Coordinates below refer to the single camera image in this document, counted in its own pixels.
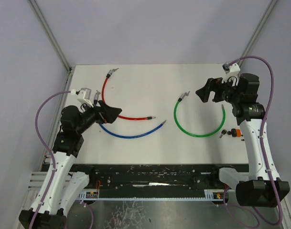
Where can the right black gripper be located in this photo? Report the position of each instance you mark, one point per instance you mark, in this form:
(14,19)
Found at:
(214,85)

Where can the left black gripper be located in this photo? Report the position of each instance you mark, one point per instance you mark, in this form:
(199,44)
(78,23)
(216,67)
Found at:
(107,114)

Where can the green cable lock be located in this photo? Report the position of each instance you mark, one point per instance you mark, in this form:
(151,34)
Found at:
(192,134)

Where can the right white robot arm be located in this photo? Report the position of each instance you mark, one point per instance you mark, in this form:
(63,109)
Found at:
(263,186)

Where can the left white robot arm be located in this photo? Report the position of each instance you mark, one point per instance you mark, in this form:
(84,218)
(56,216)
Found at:
(51,206)

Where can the black head key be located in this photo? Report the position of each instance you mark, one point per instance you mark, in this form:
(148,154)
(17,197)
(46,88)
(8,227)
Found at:
(224,132)

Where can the orange black padlock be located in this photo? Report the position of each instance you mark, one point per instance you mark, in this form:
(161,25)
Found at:
(236,133)

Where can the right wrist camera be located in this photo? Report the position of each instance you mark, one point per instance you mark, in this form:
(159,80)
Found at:
(230,71)

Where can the red cable lock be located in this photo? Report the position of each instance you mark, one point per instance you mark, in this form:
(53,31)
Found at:
(109,74)

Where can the blue cable lock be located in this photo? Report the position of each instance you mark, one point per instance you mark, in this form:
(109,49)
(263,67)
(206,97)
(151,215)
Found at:
(135,136)

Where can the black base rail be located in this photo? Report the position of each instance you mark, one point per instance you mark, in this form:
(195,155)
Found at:
(140,181)

